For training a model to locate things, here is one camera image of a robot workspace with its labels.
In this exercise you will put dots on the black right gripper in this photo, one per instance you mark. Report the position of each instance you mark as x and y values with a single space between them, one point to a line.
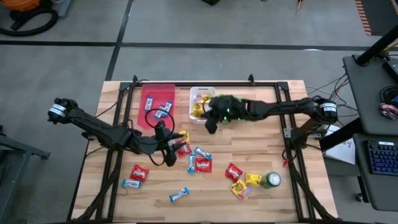
228 109

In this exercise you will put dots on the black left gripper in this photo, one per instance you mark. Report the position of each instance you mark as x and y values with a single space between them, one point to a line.
161 144

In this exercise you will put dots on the red Skittles pack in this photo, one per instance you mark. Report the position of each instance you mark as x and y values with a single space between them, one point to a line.
234 172
185 150
139 173
203 165
176 142

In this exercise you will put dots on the yellow Sour Patch pack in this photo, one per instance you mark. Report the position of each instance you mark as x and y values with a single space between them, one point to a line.
185 136
196 109
238 188
253 180
203 99

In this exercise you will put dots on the white blue Hershey's bar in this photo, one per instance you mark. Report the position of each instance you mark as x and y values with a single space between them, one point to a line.
168 106
131 183
159 112
191 163
149 104
202 152
178 195

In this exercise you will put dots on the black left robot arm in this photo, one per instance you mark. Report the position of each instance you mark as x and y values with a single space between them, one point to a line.
99 130

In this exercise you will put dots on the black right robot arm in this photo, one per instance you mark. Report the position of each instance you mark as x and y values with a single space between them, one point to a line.
280 107

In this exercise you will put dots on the white plastic bin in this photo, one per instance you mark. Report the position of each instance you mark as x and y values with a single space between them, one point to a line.
194 119

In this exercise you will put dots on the pink plastic bin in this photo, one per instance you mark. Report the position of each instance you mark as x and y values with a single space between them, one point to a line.
155 91

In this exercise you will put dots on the green drink can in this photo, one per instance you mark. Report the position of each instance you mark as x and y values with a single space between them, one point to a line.
271 180

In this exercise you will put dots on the black floor box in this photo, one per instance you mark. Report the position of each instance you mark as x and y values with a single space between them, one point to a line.
211 2

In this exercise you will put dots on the black desk leg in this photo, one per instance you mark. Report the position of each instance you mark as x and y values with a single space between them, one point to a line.
342 134

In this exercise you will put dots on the white box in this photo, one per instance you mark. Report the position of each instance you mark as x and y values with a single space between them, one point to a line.
343 152

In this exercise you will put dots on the yellow stick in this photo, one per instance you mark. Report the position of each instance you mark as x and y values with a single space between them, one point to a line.
300 5

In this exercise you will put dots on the grey desk top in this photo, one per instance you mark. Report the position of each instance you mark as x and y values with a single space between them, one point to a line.
367 93

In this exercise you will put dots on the grey metal cart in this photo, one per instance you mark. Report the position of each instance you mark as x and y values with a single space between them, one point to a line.
18 145

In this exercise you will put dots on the black caster wheel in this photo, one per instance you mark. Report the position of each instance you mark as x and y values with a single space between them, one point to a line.
360 197

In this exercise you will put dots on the pink wrapper bundle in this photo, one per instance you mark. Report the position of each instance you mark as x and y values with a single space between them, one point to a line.
388 111

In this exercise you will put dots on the black metal pole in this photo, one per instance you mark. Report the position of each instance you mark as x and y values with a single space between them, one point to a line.
377 46

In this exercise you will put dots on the black backlit keyboard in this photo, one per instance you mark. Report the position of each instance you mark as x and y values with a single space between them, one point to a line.
384 157

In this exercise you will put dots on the black desk device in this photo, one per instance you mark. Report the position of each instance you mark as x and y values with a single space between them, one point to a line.
392 70

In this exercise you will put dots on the grey vacuum part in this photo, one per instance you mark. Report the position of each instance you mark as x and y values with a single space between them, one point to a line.
64 7

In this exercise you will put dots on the grey keyboard desk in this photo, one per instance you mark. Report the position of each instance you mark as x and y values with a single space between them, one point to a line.
382 193

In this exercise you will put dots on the black mat orange stripe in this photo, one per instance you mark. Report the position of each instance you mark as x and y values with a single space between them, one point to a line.
382 15

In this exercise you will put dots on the orange shop vacuum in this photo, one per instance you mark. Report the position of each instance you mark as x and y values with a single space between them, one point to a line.
23 4

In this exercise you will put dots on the black frame clamp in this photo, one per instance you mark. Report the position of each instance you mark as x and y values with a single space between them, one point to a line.
251 79
134 79

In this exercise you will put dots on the black aluminium table frame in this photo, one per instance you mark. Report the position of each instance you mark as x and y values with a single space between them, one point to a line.
183 84

